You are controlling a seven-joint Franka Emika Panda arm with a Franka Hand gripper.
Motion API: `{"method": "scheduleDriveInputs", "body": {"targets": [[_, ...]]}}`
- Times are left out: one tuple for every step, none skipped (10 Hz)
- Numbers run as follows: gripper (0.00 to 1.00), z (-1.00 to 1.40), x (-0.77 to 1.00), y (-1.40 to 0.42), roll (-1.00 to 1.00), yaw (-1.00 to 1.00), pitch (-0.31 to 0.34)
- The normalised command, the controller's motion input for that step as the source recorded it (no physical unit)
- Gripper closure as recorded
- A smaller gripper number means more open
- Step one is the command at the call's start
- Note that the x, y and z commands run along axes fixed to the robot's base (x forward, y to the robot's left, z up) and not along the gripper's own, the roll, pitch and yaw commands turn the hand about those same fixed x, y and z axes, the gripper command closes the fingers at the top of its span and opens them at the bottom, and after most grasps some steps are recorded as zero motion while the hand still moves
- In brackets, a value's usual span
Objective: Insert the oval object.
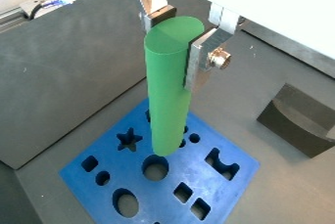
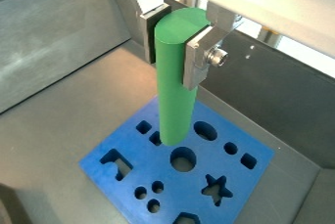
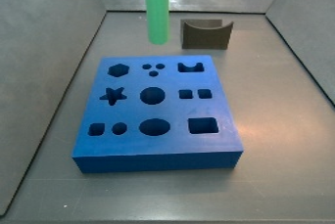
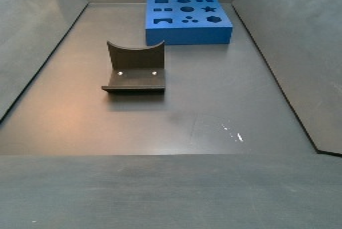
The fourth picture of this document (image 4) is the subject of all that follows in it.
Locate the blue shape sorter block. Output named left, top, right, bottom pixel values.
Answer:
left=145, top=0, right=232, bottom=46

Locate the black curved holder bracket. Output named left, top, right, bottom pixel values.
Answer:
left=101, top=42, right=165, bottom=93

